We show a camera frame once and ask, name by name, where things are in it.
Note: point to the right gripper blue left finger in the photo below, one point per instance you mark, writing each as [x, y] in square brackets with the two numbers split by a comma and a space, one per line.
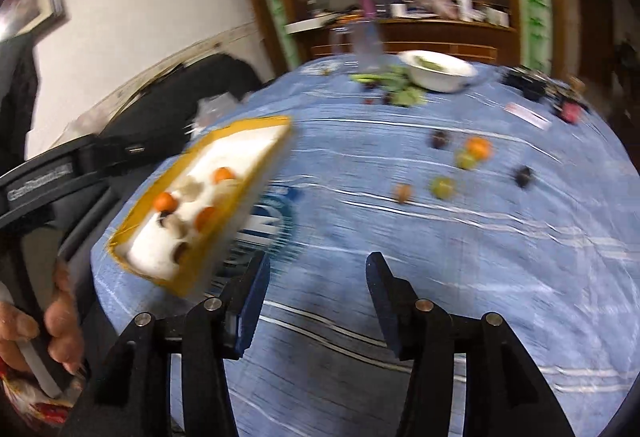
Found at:
[243, 297]

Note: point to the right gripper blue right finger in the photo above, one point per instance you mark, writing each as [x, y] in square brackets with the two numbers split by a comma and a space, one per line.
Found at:
[394, 301]

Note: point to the orange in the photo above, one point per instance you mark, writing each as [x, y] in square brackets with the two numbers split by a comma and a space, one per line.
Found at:
[165, 202]
[222, 174]

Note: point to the yellow rimmed foam tray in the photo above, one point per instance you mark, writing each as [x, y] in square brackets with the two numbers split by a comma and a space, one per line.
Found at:
[253, 148]

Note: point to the small brown orange fruit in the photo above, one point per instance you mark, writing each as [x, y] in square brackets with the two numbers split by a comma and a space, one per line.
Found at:
[403, 193]

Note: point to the green grape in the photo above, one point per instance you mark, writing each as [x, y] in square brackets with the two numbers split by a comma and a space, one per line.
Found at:
[443, 188]
[465, 160]

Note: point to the mandarin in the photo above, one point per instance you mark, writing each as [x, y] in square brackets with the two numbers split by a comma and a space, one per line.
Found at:
[479, 148]

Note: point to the dark wrinkled passion fruit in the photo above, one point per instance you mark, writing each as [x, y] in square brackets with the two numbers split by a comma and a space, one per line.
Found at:
[523, 176]

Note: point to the red jujube date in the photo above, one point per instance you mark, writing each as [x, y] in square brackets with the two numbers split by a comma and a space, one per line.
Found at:
[179, 252]

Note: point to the large sugarcane chunk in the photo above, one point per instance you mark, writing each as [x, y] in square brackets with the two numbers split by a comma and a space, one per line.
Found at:
[226, 191]

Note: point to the person's left hand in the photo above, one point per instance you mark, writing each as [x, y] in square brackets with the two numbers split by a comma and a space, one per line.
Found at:
[66, 346]

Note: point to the black leather sofa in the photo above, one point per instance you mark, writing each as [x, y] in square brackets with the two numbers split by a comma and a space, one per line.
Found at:
[158, 122]

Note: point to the clear plastic bag on sofa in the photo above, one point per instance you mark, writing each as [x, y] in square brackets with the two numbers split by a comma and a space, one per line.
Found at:
[213, 108]

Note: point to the blue plaid tablecloth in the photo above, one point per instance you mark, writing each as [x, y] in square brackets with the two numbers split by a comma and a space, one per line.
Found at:
[559, 259]

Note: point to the dark purple plum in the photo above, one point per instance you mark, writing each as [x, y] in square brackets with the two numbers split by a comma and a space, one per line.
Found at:
[440, 139]

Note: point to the green vegetable leaves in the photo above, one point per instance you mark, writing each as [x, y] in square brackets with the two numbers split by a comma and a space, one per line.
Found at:
[395, 85]

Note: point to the white instruction leaflet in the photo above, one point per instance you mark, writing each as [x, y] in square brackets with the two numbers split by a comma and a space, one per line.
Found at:
[529, 116]

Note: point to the white bowl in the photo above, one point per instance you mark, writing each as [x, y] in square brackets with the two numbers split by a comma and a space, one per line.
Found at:
[437, 71]

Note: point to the black charger device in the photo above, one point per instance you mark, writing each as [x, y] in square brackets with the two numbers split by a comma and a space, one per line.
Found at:
[531, 84]

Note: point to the black red cylindrical device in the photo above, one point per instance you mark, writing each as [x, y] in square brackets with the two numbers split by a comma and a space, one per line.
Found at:
[570, 111]

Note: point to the clear plastic pitcher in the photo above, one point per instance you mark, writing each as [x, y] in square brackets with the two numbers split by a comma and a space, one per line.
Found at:
[359, 46]

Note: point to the wooden cabinet counter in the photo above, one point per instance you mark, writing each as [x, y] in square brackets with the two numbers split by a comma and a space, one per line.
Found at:
[470, 41]

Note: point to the clear plastic bag on counter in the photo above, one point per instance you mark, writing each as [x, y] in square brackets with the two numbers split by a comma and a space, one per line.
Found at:
[445, 9]

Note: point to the white box on counter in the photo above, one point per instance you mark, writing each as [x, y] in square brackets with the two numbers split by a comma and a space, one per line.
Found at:
[465, 8]

